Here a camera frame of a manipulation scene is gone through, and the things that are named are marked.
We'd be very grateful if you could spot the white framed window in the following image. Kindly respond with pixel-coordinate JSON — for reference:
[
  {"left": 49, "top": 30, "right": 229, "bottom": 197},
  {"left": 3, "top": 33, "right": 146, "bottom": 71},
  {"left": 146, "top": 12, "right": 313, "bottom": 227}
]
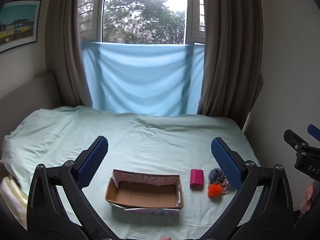
[{"left": 79, "top": 0, "right": 207, "bottom": 45}]

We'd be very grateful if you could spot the beige headboard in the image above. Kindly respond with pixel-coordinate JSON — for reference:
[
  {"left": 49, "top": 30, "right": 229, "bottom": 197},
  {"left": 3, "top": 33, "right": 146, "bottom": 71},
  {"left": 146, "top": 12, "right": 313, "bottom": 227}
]
[{"left": 0, "top": 72, "right": 63, "bottom": 147}]

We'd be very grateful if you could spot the brown curtain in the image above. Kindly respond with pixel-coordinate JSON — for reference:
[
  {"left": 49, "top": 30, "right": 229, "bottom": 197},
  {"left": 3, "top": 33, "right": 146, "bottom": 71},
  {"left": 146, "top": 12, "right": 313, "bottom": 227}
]
[
  {"left": 197, "top": 0, "right": 264, "bottom": 128},
  {"left": 45, "top": 0, "right": 103, "bottom": 109}
]

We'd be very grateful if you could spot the framed wall picture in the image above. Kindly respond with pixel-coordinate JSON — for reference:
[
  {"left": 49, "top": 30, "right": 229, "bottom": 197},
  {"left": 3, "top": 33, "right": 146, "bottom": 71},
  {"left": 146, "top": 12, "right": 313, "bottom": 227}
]
[{"left": 0, "top": 0, "right": 42, "bottom": 53}]

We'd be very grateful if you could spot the orange fluffy pompom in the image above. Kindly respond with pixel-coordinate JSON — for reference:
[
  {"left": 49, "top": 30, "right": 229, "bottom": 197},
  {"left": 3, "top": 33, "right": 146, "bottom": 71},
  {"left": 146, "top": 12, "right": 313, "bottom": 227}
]
[{"left": 207, "top": 183, "right": 223, "bottom": 200}]

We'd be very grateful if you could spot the magenta pouch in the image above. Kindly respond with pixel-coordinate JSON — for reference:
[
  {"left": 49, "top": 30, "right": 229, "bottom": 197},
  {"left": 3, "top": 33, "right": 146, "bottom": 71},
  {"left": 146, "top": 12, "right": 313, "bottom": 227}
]
[{"left": 189, "top": 168, "right": 205, "bottom": 188}]

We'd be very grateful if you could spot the person's right hand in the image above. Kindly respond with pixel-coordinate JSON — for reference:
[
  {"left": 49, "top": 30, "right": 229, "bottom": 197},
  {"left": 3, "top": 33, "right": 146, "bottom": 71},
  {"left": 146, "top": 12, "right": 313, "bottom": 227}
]
[{"left": 300, "top": 183, "right": 314, "bottom": 214}]

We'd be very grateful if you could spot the cream folded bedding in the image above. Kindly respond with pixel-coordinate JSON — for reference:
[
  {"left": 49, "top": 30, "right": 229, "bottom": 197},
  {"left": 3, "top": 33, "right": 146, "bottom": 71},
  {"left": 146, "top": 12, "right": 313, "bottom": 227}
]
[{"left": 0, "top": 175, "right": 28, "bottom": 230}]

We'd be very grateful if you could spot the light blue hanging cloth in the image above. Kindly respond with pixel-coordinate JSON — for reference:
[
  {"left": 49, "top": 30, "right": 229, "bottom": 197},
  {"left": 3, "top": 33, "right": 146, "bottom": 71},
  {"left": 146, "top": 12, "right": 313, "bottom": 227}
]
[{"left": 81, "top": 40, "right": 205, "bottom": 117}]

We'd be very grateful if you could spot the pale green bed sheet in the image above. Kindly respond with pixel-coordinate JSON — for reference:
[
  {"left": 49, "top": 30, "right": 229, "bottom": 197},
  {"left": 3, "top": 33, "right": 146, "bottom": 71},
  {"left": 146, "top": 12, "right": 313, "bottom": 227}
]
[{"left": 1, "top": 106, "right": 262, "bottom": 240}]

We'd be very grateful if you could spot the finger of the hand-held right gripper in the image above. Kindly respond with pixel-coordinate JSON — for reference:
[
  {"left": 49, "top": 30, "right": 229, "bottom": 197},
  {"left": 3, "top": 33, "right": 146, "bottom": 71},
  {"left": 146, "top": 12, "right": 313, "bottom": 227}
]
[
  {"left": 284, "top": 129, "right": 320, "bottom": 157},
  {"left": 307, "top": 124, "right": 320, "bottom": 142}
]

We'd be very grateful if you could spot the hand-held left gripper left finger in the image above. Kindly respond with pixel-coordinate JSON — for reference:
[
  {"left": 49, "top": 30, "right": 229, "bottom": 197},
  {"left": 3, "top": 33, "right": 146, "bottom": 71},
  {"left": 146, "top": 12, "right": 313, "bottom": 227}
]
[{"left": 26, "top": 135, "right": 118, "bottom": 240}]

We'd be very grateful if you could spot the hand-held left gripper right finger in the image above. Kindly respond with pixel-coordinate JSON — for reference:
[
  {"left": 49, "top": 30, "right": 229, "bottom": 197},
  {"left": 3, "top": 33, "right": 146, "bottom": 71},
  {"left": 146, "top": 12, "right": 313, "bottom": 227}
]
[{"left": 202, "top": 137, "right": 294, "bottom": 240}]

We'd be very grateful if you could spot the grey sock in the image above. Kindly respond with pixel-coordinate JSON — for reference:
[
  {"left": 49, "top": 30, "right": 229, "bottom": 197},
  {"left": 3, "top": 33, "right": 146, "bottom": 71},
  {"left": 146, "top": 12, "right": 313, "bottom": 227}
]
[{"left": 208, "top": 168, "right": 225, "bottom": 183}]

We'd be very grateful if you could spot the patterned cardboard box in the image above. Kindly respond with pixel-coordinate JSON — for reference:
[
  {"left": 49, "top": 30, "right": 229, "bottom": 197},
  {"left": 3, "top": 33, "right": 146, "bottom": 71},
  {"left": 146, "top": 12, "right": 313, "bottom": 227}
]
[{"left": 105, "top": 169, "right": 185, "bottom": 217}]

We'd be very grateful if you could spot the pink printed cloth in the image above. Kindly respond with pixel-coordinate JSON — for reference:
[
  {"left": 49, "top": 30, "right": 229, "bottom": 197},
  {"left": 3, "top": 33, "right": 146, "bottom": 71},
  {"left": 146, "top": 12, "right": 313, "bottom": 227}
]
[{"left": 221, "top": 177, "right": 231, "bottom": 196}]

